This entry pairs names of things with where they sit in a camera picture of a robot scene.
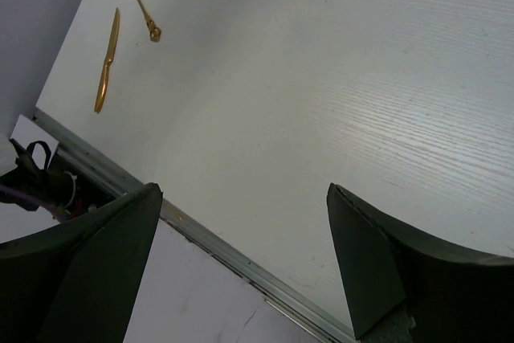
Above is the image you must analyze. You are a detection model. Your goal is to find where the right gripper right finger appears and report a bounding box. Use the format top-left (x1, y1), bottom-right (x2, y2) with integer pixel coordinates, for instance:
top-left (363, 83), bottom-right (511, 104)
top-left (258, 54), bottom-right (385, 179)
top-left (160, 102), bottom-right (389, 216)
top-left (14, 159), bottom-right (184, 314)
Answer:
top-left (326, 184), bottom-right (513, 342)

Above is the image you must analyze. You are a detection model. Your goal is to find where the gold knife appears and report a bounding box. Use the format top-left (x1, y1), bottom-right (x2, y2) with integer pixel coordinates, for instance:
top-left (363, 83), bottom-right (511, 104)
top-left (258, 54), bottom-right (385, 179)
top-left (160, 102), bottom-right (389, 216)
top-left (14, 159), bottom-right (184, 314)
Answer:
top-left (94, 7), bottom-right (120, 113)

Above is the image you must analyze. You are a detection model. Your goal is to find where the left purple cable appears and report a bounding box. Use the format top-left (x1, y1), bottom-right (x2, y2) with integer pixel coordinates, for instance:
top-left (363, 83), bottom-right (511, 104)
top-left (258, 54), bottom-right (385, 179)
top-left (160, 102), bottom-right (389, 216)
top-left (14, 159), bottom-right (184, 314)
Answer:
top-left (0, 184), bottom-right (67, 222)

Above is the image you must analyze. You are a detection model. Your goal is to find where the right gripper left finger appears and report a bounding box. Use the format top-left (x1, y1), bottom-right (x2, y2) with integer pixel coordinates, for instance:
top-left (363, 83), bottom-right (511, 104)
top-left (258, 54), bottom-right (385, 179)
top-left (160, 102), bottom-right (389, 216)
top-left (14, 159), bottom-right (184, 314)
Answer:
top-left (1, 183), bottom-right (162, 342)

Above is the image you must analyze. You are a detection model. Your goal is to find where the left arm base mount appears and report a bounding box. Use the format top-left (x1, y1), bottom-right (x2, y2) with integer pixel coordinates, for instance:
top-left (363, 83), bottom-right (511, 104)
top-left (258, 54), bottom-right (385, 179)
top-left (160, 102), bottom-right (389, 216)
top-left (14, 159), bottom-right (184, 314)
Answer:
top-left (1, 139), bottom-right (114, 223)

